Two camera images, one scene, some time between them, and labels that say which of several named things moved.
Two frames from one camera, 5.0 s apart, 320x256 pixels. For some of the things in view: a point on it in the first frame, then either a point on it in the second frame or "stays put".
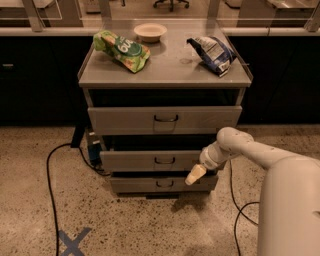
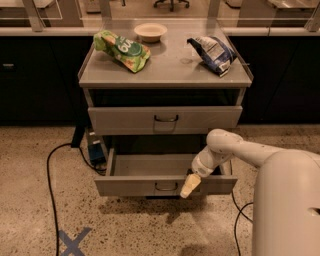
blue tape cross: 72,245 stays put
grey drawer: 153,152 to 156,175
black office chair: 171,3 stays put
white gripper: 209,159 stays put
